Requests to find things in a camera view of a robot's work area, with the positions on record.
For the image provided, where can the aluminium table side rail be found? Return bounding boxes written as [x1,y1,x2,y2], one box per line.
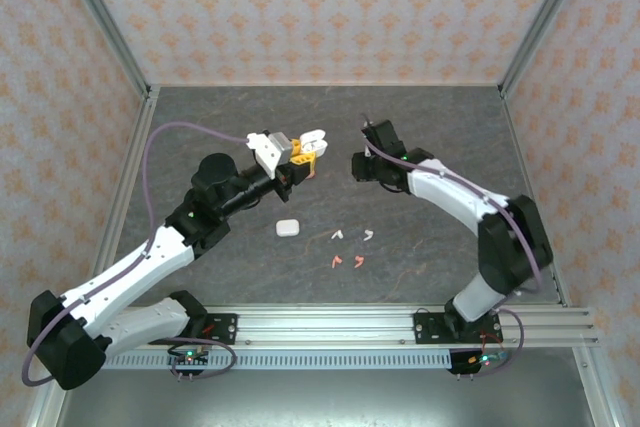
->
[499,85,574,308]
[74,85,162,311]

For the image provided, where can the grey metal shelf panel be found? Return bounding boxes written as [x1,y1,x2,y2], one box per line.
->
[54,369,601,427]

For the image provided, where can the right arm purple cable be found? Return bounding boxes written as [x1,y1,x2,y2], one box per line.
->
[362,114,546,379]

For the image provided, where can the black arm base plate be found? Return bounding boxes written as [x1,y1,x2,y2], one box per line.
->
[413,311,501,346]
[147,313,239,346]

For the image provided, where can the aluminium mounting rail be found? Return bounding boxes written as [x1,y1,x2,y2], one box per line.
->
[107,303,601,348]

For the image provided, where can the aluminium frame post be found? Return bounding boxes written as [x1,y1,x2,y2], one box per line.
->
[572,346,622,427]
[52,0,154,101]
[497,0,599,101]
[24,381,71,427]

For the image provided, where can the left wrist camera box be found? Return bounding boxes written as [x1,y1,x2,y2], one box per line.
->
[246,131,293,181]

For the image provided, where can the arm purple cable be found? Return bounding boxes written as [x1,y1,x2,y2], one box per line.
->
[20,121,250,388]
[362,114,546,379]

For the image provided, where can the grey slotted cable duct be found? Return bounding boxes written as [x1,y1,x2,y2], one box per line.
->
[102,352,454,371]

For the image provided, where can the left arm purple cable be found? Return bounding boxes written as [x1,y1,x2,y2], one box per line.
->
[20,121,250,388]

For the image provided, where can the small controller circuit board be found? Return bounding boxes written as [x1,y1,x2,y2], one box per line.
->
[167,346,210,367]
[449,349,511,376]

